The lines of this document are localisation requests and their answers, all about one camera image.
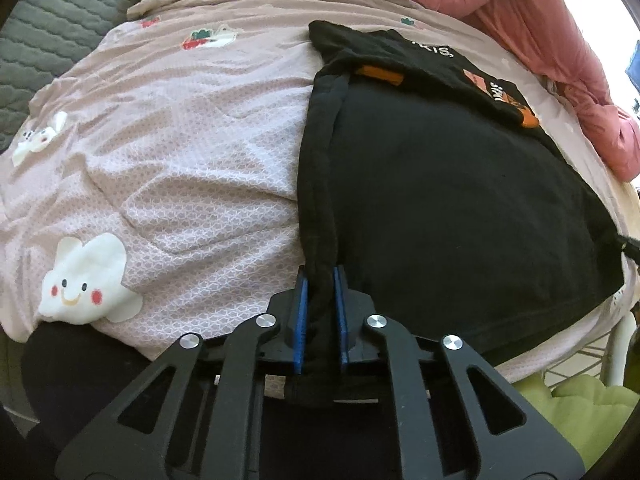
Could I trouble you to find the green cloth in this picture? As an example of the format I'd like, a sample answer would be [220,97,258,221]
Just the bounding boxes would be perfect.
[510,374,637,472]

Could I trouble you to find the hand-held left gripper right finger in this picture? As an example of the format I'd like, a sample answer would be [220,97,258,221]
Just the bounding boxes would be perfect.
[332,265,587,480]

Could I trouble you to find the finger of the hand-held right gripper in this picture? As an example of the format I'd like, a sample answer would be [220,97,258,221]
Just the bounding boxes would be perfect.
[614,232,640,258]

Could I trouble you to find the white metal rack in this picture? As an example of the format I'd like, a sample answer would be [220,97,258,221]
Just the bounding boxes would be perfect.
[540,310,640,392]

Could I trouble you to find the person's black pants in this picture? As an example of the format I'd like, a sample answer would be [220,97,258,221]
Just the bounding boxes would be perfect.
[19,324,168,480]

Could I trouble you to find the black long-sleeve sweater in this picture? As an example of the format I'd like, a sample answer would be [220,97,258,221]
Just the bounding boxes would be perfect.
[286,20,627,406]

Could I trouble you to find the grey quilted mattress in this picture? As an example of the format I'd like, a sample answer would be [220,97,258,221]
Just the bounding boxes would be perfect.
[0,0,147,153]

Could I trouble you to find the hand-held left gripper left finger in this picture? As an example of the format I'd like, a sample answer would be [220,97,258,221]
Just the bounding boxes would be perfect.
[54,265,312,480]

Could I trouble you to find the pale pink printed blanket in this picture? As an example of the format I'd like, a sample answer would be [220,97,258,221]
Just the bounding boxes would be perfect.
[0,0,640,386]

